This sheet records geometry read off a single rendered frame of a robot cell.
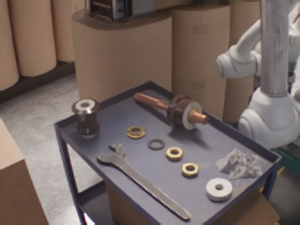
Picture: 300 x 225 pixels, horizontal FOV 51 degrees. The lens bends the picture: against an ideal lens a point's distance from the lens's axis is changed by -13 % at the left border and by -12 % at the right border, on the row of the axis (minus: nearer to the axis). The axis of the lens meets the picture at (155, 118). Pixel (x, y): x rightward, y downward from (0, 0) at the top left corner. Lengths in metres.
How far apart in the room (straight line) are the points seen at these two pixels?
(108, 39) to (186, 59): 0.50
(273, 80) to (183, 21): 0.75
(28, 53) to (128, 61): 1.72
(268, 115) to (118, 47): 0.70
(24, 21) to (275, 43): 2.33
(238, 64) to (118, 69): 0.53
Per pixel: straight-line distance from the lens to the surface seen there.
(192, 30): 1.75
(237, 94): 2.29
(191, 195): 0.95
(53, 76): 3.46
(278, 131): 1.17
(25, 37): 3.06
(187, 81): 1.87
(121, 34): 1.46
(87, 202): 1.44
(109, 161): 1.04
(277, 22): 1.08
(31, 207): 1.20
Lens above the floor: 1.57
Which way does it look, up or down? 35 degrees down
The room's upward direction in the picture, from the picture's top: 1 degrees counter-clockwise
